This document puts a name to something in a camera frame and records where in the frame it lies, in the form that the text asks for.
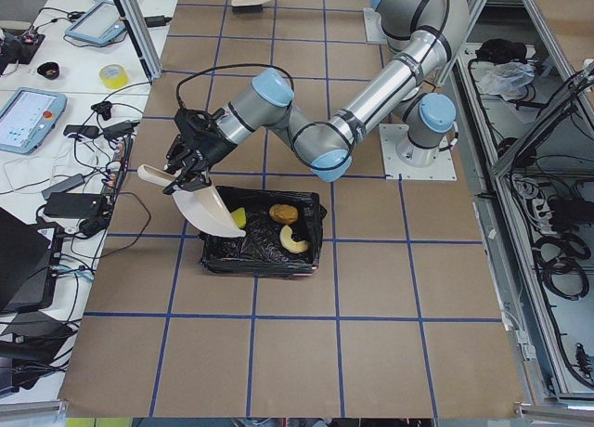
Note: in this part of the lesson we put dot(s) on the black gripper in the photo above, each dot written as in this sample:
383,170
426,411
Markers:
207,151

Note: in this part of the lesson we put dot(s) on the beige plastic dustpan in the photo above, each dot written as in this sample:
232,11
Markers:
204,208

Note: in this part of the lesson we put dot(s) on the white hand brush black bristles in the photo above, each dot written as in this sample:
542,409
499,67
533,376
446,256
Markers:
249,6

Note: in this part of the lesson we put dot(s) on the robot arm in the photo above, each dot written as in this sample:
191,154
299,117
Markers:
423,36

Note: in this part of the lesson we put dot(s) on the bin with black bag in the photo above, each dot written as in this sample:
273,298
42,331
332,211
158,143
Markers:
260,252

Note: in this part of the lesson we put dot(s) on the black power adapter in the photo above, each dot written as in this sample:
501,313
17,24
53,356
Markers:
121,129

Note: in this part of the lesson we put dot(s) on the yellow green sponge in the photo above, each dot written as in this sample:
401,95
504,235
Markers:
239,217

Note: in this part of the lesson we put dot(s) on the yellow potato toy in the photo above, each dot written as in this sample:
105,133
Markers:
284,214

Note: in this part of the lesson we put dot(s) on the yellow tape roll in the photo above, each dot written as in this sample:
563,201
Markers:
114,76

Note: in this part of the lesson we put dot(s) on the braided bread piece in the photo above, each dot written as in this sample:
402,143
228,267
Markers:
290,244

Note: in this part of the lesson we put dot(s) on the black power brick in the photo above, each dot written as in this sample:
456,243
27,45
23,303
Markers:
75,205

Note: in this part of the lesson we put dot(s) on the black small bowl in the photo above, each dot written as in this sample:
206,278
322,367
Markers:
49,70

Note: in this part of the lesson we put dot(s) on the blue teach pendant tablet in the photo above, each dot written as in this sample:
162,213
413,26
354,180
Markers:
99,26

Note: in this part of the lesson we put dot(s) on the black laptop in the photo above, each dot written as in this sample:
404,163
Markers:
29,260

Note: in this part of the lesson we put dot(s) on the crumpled white cloth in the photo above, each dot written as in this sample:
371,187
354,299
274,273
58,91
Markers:
509,80

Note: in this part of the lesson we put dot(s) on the aluminium frame post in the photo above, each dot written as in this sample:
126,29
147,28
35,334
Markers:
133,19

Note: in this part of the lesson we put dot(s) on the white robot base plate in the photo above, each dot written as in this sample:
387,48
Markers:
404,161

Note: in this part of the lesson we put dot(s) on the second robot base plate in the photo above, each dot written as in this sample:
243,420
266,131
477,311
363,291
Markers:
374,31

